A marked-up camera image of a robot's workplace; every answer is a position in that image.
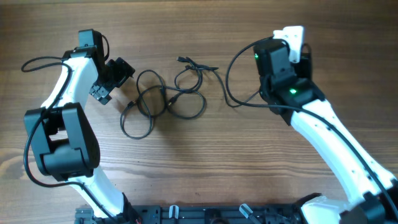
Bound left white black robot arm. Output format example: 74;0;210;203
24;29;135;222

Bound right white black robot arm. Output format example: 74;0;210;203
254;39;397;223

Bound black usb cables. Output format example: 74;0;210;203
119;67;206;140

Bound long black usb cable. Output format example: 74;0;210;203
177;56;261;108

